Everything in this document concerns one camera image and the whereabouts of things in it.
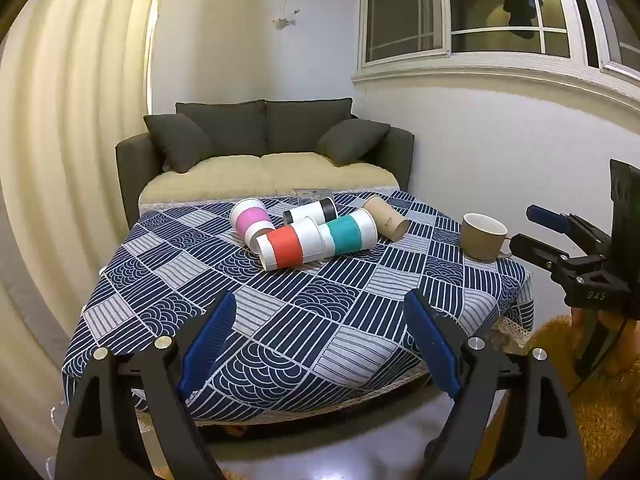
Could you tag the beige sofa seat cover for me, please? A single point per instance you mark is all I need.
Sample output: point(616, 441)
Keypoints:
point(240, 175)

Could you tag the white framed window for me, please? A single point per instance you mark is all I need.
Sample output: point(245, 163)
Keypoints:
point(450, 10)

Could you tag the dark hanging garment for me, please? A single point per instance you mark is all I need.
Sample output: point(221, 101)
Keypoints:
point(520, 7)

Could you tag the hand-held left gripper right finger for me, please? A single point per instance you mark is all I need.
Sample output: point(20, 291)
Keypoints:
point(432, 340)

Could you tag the white wall hook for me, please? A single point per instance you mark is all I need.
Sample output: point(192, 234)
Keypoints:
point(285, 21)

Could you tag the clear plastic container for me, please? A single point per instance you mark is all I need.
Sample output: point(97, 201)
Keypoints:
point(312, 195)

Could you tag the teal and white cup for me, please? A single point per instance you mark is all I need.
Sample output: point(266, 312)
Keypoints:
point(346, 232)

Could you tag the person's right hand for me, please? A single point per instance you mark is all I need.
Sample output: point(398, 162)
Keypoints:
point(612, 345)

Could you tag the cream curtain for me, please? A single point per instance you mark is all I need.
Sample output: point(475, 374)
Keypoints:
point(65, 160)

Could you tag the black and white cup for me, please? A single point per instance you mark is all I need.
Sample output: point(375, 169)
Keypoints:
point(310, 212)

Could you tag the pink and white cup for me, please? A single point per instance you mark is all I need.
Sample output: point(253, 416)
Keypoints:
point(252, 220)

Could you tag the navy patterned tablecloth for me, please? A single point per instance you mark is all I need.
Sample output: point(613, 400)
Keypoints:
point(300, 320)

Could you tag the dark grey sofa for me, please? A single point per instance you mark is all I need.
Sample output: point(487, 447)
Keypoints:
point(131, 170)

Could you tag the red and white cup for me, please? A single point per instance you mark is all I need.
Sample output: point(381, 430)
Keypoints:
point(285, 247)

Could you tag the beige ceramic mug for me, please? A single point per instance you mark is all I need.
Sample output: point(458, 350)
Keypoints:
point(480, 242)

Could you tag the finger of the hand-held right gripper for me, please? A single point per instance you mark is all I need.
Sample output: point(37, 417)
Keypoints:
point(547, 217)
point(532, 250)

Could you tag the dark grey throw pillow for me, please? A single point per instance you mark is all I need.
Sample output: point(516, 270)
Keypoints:
point(177, 140)
point(352, 140)

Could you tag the brown paper cup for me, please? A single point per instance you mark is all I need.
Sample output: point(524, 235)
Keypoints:
point(382, 215)

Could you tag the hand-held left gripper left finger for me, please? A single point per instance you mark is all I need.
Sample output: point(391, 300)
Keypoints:
point(210, 345)

